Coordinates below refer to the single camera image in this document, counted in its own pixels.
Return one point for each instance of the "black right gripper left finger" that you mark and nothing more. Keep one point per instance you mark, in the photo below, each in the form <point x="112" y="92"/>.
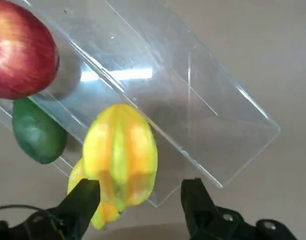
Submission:
<point x="80" y="200"/>

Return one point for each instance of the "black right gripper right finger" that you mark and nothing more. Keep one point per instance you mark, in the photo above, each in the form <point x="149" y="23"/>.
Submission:
<point x="195" y="202"/>

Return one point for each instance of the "yellow star fruit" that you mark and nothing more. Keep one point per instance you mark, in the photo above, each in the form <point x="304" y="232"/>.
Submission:
<point x="120" y="150"/>
<point x="105" y="215"/>

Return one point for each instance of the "clear acrylic tiered display stand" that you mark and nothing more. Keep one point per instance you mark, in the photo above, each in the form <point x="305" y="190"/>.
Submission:
<point x="192" y="87"/>

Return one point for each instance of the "dark green avocado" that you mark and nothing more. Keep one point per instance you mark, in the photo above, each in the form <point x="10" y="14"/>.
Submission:
<point x="38" y="132"/>

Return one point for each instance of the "red apple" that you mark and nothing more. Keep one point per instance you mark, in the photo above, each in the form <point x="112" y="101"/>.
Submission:
<point x="20" y="50"/>

